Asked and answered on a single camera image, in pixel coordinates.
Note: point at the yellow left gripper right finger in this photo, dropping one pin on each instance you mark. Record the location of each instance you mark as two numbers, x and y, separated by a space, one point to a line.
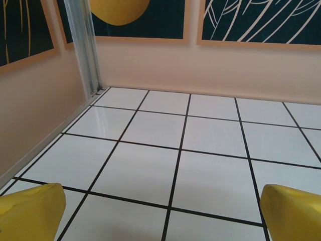
293 216

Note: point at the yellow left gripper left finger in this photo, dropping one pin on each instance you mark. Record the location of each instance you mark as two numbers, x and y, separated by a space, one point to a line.
30 213

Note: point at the aluminium table edge strip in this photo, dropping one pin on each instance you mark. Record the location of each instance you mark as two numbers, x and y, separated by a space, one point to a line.
50 136

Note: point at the peach circle golden lines panel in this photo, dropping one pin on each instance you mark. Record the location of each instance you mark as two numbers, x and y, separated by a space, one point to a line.
25 25

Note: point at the orange circle white feathers panel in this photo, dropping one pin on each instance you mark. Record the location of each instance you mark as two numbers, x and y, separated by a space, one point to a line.
250 20

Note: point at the aluminium corner post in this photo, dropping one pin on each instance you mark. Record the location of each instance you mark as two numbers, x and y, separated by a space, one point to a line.
82 50

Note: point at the narrow dark wall art panel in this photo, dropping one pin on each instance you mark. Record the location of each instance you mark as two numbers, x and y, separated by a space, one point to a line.
65 22

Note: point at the orange oval wall art panel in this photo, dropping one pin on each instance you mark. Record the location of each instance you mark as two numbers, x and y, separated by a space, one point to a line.
163 20

